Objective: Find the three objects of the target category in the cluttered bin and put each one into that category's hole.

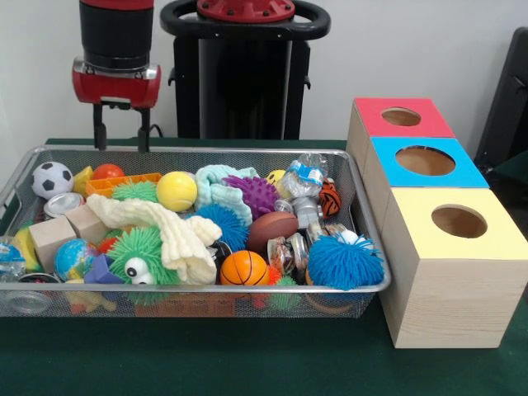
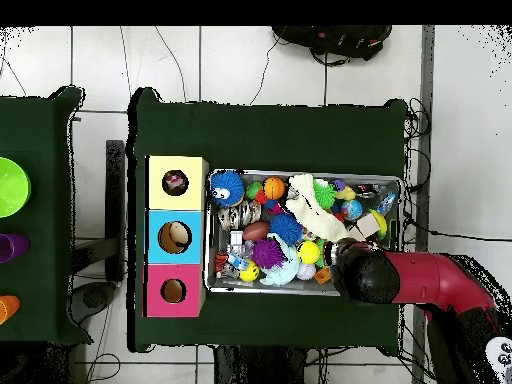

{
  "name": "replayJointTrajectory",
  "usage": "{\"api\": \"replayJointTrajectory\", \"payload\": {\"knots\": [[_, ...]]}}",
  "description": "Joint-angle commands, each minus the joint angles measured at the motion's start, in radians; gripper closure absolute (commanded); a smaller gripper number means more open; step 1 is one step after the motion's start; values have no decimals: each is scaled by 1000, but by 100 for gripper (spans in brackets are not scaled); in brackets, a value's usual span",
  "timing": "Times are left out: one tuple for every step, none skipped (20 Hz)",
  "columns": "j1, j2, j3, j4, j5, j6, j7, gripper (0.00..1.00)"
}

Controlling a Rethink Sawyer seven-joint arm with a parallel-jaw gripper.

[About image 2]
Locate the blue puffer toy with eyes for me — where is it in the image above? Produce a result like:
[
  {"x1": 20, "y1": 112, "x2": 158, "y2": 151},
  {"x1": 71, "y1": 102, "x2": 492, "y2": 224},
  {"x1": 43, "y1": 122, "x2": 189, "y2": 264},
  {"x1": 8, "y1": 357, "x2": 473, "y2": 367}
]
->
[{"x1": 209, "y1": 170, "x2": 246, "y2": 208}]

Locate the cream knitted cloth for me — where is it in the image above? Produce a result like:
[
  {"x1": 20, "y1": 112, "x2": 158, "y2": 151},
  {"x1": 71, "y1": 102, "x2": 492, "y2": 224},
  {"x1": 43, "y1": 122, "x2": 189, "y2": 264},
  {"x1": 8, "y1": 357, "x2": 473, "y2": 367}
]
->
[{"x1": 285, "y1": 173, "x2": 351, "y2": 243}]

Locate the wooden box with three holes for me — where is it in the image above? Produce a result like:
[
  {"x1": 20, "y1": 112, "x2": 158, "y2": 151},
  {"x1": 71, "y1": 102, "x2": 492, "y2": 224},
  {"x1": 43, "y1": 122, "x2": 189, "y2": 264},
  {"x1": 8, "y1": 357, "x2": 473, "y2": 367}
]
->
[{"x1": 142, "y1": 154, "x2": 210, "y2": 319}]

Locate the silver mesh bin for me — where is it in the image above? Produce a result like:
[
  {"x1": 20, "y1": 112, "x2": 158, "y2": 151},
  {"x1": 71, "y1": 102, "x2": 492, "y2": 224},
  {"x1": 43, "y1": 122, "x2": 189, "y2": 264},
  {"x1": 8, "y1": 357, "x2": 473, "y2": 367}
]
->
[{"x1": 205, "y1": 169, "x2": 403, "y2": 299}]

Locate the brown toy football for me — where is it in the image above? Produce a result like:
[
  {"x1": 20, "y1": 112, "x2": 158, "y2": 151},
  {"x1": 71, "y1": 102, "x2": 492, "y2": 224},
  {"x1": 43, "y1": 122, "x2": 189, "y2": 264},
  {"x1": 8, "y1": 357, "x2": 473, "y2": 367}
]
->
[{"x1": 242, "y1": 220, "x2": 270, "y2": 242}]

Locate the orange toy basketball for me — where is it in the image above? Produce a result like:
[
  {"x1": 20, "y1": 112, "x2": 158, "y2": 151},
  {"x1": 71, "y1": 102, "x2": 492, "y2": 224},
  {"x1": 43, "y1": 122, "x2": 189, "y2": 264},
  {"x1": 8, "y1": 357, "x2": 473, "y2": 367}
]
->
[{"x1": 262, "y1": 176, "x2": 287, "y2": 200}]

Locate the purple spiky ball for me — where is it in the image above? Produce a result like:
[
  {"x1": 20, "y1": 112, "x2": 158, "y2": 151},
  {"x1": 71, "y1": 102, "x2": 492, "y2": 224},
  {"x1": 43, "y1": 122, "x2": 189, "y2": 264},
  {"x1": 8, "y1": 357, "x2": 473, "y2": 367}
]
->
[{"x1": 251, "y1": 238, "x2": 286, "y2": 270}]

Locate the plain yellow ball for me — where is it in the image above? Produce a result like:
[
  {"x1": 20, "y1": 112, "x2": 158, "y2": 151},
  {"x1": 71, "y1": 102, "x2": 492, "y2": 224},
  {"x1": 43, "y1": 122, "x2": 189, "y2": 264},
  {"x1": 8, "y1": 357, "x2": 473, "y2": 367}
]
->
[{"x1": 296, "y1": 240, "x2": 321, "y2": 265}]

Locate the dark green table cloth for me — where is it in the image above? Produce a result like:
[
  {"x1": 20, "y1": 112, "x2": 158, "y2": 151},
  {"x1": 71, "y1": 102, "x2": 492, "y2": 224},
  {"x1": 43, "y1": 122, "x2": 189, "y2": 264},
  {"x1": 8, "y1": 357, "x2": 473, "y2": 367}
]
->
[
  {"x1": 126, "y1": 87, "x2": 409, "y2": 355},
  {"x1": 0, "y1": 86, "x2": 93, "y2": 346}
]

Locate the globe print ball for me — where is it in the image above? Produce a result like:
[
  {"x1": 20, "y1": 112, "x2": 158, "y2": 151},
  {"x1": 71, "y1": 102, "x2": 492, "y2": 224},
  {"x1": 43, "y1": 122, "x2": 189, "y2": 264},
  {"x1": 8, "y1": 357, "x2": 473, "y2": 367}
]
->
[{"x1": 340, "y1": 198, "x2": 364, "y2": 222}]

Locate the black backpack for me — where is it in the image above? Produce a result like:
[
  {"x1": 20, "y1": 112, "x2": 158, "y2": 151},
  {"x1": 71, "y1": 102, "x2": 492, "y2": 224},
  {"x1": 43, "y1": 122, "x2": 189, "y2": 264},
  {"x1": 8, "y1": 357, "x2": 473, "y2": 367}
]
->
[{"x1": 271, "y1": 25, "x2": 393, "y2": 65}]

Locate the purple cup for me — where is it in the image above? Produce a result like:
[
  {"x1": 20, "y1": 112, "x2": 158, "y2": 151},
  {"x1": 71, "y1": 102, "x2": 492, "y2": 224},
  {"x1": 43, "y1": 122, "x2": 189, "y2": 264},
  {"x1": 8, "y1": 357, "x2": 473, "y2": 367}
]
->
[{"x1": 0, "y1": 233, "x2": 30, "y2": 264}]

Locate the lime green bowl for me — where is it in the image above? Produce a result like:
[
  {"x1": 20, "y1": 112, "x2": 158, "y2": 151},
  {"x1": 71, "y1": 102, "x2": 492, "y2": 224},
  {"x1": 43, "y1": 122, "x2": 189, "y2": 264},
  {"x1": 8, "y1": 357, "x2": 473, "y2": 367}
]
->
[{"x1": 0, "y1": 156, "x2": 32, "y2": 219}]

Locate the orange cup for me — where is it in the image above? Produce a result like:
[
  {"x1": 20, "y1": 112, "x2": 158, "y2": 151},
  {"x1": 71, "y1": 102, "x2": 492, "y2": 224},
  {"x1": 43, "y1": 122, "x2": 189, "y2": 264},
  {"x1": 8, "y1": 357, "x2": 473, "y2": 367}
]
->
[{"x1": 0, "y1": 294, "x2": 21, "y2": 325}]

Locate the green stringy puffer ball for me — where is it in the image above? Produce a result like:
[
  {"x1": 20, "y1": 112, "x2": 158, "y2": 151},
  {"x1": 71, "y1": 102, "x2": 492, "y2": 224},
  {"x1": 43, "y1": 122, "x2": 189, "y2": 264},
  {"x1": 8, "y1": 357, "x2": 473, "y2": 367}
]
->
[{"x1": 312, "y1": 179, "x2": 337, "y2": 210}]

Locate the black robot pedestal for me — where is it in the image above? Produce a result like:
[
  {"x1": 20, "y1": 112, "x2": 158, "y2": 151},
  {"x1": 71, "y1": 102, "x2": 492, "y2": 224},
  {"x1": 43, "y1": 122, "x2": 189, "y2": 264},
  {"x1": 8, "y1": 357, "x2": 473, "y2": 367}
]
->
[{"x1": 213, "y1": 345, "x2": 307, "y2": 384}]

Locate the black cable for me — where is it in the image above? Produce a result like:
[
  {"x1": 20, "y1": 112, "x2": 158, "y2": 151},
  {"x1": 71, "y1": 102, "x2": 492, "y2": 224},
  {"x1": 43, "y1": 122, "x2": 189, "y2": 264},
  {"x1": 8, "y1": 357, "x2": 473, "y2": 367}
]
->
[{"x1": 402, "y1": 97, "x2": 433, "y2": 193}]

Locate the grey floor cable cover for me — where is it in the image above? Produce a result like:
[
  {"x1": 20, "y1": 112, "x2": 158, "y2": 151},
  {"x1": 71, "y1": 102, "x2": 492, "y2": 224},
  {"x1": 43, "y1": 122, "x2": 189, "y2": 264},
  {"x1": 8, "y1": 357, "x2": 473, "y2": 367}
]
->
[{"x1": 411, "y1": 25, "x2": 436, "y2": 384}]

